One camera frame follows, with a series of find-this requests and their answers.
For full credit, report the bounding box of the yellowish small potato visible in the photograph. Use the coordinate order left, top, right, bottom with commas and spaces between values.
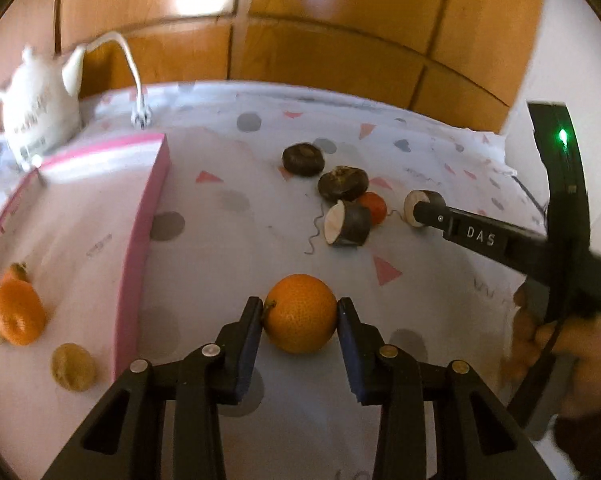
51, 342, 98, 392

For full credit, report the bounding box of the dark cut radish piece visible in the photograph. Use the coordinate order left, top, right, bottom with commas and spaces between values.
404, 190, 447, 229

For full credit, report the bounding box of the orange mandarin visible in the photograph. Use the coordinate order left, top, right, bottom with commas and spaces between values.
0, 278, 46, 346

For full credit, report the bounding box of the dark cut radish half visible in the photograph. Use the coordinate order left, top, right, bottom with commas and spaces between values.
323, 200, 372, 246

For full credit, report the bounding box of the orange carrot piece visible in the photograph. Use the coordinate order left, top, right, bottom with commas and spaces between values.
1, 262, 29, 283

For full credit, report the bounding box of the large orange with stem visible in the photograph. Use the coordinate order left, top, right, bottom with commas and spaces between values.
262, 274, 337, 356

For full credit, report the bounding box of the dark round fruit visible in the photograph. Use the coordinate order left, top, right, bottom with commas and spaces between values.
318, 166, 369, 203
282, 143, 325, 177

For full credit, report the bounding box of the person's right hand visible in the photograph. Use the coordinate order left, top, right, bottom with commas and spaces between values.
499, 284, 601, 421

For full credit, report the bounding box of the small red tomato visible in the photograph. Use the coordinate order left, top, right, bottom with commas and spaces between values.
357, 192, 389, 226

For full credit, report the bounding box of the pink shallow box tray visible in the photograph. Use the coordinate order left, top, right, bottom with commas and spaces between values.
0, 133, 170, 479

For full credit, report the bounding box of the patterned white tablecloth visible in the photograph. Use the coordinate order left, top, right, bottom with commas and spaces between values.
0, 84, 543, 388

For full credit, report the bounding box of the white ceramic electric kettle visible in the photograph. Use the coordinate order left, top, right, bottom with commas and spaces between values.
0, 46, 86, 170

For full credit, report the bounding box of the white power cord with plug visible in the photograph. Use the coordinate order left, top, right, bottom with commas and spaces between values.
82, 30, 153, 130

